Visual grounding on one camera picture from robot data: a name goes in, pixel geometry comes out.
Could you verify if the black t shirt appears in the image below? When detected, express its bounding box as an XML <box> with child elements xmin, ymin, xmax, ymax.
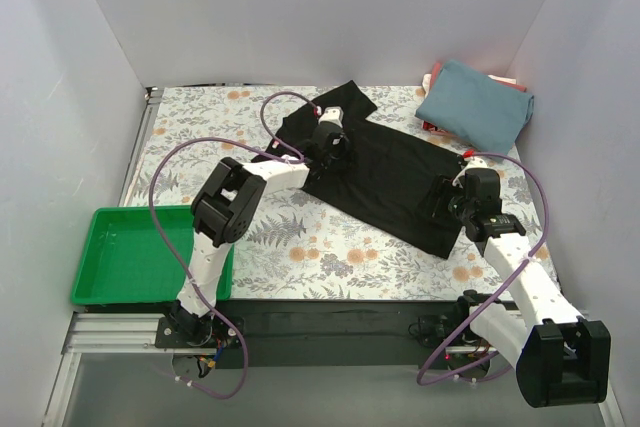
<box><xmin>263</xmin><ymin>79</ymin><xmax>474</xmax><ymax>260</ymax></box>

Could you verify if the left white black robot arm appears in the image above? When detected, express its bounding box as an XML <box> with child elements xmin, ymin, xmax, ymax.
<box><xmin>167</xmin><ymin>120</ymin><xmax>350</xmax><ymax>347</ymax></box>

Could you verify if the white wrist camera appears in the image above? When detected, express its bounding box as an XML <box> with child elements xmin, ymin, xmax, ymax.
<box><xmin>452</xmin><ymin>150</ymin><xmax>488</xmax><ymax>187</ymax></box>
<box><xmin>318</xmin><ymin>107</ymin><xmax>344</xmax><ymax>128</ymax></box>

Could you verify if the folded teal t shirt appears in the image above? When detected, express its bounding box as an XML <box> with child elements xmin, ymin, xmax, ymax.
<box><xmin>416</xmin><ymin>60</ymin><xmax>534</xmax><ymax>154</ymax></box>

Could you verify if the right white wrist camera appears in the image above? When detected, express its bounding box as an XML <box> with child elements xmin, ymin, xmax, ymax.
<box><xmin>452</xmin><ymin>150</ymin><xmax>488</xmax><ymax>187</ymax></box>

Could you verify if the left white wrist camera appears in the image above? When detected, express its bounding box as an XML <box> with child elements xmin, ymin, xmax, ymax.
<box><xmin>318</xmin><ymin>107</ymin><xmax>344</xmax><ymax>128</ymax></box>

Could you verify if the green plastic tray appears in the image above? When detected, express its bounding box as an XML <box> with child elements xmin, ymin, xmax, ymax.
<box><xmin>71</xmin><ymin>205</ymin><xmax>233</xmax><ymax>314</ymax></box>

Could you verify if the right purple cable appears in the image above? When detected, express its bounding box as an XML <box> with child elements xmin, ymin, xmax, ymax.
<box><xmin>416</xmin><ymin>149</ymin><xmax>551</xmax><ymax>387</ymax></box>

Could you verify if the folded red t shirt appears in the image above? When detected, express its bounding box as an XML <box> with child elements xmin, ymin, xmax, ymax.
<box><xmin>421</xmin><ymin>61</ymin><xmax>529</xmax><ymax>137</ymax></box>

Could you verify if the floral patterned table mat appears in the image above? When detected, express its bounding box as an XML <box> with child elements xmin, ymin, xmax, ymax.
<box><xmin>130</xmin><ymin>84</ymin><xmax>557</xmax><ymax>301</ymax></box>

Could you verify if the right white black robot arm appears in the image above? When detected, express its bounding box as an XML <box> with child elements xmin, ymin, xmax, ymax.
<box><xmin>426</xmin><ymin>159</ymin><xmax>611</xmax><ymax>408</ymax></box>

